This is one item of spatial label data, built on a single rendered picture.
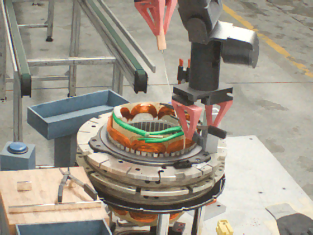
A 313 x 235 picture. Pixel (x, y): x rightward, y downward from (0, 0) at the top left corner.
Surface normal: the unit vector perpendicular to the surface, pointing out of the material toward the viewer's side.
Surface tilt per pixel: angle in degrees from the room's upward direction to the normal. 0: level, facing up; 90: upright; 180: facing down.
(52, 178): 0
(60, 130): 90
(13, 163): 90
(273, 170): 0
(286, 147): 0
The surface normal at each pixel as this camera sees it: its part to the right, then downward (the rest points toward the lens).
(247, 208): 0.08, -0.91
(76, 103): 0.61, 0.36
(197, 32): -0.36, 0.68
